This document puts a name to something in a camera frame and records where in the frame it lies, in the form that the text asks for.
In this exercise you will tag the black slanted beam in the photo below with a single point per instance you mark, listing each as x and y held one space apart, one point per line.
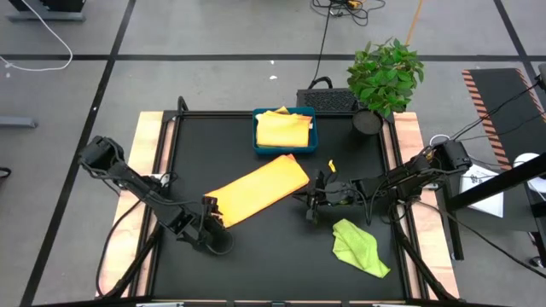
512 177

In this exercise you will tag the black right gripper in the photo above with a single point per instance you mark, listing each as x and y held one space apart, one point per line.
335 194

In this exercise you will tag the black perforated metal box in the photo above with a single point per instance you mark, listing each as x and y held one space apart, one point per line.
324 100

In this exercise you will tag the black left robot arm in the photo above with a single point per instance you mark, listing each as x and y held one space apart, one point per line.
136 185

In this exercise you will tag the green potted plant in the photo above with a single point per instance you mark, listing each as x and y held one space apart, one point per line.
384 77

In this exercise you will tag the light wooden table board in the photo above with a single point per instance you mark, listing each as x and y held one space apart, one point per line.
147 128
433 239

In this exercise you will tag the black upright post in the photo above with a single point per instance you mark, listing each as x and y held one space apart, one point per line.
456 239

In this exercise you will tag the lime green microfiber towel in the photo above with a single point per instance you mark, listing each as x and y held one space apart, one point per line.
358 249

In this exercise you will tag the grey floor bar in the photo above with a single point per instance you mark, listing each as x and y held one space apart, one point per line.
17 123

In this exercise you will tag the black mat with striped edges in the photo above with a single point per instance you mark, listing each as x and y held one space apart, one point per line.
499 94

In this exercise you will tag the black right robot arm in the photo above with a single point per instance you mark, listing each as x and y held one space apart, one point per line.
409 175

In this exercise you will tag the white round object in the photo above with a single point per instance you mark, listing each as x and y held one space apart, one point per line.
526 158

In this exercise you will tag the grey desk base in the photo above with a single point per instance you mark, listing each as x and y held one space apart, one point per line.
42 17

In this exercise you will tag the white paper sheet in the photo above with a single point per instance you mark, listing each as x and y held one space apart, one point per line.
490 204

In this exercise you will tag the yellow-orange microfiber towel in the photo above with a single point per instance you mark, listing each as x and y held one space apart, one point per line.
283 130

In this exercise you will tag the pale yellow microfiber towel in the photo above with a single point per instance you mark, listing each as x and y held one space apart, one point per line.
282 110

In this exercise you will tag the orange microfiber towel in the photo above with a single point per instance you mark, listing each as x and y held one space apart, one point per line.
260 189

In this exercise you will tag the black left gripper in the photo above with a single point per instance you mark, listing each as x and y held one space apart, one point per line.
209 234

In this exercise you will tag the yellow tag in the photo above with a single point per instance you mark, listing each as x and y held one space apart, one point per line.
332 166

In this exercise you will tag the black aluminium table frame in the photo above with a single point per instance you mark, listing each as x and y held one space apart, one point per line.
213 114

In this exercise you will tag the blue plastic bin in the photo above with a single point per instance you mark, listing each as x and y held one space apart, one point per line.
315 140

